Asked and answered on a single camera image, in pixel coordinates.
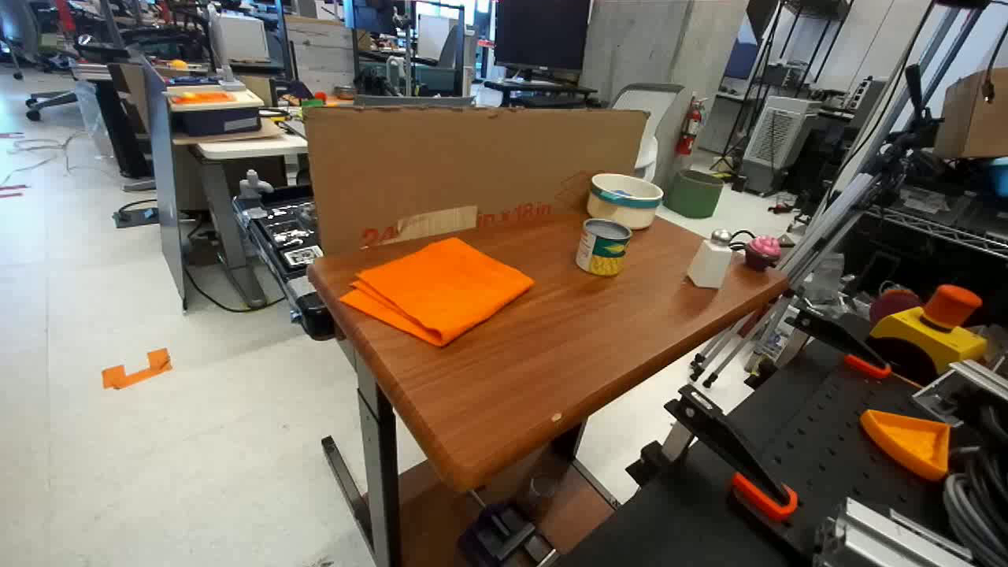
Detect small white bottle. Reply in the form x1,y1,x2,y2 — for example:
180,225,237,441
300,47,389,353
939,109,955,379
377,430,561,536
682,230,737,294

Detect orange folded cloth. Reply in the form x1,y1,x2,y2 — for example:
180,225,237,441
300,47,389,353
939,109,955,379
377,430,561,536
337,232,539,348

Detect brown wooden table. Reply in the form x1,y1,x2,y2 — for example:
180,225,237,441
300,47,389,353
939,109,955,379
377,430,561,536
305,213,791,567

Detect tin can yellow label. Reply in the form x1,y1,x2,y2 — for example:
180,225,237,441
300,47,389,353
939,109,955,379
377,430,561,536
574,213,637,281

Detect brown cardboard panel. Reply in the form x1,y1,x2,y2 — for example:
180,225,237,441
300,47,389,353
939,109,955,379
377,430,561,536
303,104,653,262

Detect white bowl teal stripe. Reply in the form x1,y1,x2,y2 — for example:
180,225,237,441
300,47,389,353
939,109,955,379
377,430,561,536
581,169,666,232

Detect black table control box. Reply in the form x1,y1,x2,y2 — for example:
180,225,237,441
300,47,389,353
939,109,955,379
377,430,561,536
292,291,340,343

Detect green bin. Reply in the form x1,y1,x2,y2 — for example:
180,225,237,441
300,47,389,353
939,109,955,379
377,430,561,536
661,167,726,220

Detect black tool tray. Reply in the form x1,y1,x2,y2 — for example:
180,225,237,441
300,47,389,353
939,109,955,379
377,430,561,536
233,191,323,278

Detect red fire extinguisher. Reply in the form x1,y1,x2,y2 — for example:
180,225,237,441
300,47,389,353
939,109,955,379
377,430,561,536
671,95,709,159

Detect black monitor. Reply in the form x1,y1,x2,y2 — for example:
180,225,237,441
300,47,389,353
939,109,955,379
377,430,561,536
490,0,592,77

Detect grey office desk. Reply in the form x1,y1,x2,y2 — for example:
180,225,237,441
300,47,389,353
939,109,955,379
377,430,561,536
145,60,311,313

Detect black perforated mounting board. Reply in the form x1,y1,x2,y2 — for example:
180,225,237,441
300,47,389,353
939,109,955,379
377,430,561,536
555,333,1008,567

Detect black box orange top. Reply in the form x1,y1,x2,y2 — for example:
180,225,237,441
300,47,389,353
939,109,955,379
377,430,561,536
165,85,264,140

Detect orange floor tape marker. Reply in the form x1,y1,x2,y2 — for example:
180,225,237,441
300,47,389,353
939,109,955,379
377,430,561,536
97,345,177,394

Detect dark red ball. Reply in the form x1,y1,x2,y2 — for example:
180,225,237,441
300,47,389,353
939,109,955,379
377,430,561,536
866,281,925,327

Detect yellow emergency stop button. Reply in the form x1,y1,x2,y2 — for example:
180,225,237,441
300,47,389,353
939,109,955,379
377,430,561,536
866,281,993,373

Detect orange plastic wedge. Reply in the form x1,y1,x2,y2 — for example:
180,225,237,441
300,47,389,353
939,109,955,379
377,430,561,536
857,406,955,484

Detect brown cardboard box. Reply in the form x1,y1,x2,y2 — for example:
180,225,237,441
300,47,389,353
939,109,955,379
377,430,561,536
932,66,1008,163

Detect black clamp orange handle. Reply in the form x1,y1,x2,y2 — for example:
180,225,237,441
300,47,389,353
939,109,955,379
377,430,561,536
661,380,803,528
784,302,895,384

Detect silver aluminium rail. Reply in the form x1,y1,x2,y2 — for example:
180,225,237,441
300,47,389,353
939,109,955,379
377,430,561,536
909,355,1008,422
836,499,980,567

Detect grey cable bundle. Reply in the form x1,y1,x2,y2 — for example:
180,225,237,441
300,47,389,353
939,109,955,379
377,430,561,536
939,470,1008,567

